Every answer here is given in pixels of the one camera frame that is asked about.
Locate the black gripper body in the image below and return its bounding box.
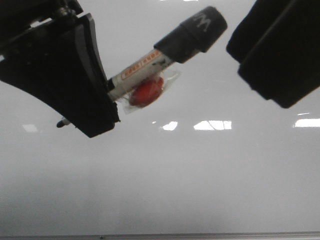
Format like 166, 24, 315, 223
0, 0, 83, 55

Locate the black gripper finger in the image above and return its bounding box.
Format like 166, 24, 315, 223
226, 0, 320, 109
0, 14, 119, 138

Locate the black whiteboard marker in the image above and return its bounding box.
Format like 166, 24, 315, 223
57, 6, 227, 128

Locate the white glossy whiteboard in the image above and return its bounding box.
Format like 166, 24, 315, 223
0, 0, 320, 236

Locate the red sticker in clear tape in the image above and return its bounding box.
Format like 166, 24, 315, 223
118, 67, 181, 115

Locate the grey aluminium whiteboard frame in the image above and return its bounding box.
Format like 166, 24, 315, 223
0, 231, 320, 240

